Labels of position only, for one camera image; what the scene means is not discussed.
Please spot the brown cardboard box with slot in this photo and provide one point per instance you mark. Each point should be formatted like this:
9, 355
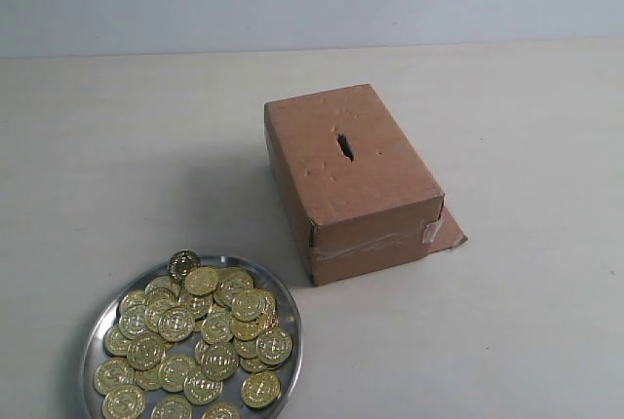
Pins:
358, 196

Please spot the gold coin right edge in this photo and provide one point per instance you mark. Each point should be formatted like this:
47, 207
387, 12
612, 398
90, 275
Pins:
274, 346

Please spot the round steel plate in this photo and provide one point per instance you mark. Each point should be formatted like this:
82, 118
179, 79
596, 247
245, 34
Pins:
287, 312

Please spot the gold coin center large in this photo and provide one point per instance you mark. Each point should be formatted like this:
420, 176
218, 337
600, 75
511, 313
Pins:
220, 361

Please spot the gold coin right upper pile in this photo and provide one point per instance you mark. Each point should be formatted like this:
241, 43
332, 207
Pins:
248, 304

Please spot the gold coin pile center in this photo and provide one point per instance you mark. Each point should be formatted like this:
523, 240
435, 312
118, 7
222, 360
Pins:
176, 324

